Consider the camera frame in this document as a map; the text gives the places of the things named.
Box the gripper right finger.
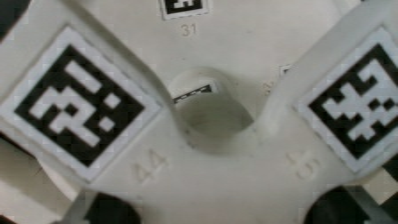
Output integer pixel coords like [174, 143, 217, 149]
[304, 186, 375, 224]

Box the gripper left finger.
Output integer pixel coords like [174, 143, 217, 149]
[83, 193, 142, 224]

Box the white cross-shaped table base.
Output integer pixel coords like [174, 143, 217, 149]
[0, 0, 398, 224]

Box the white cylindrical table leg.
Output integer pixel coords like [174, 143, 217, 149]
[167, 67, 254, 140]

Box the white round table top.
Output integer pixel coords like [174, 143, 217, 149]
[0, 0, 354, 224]

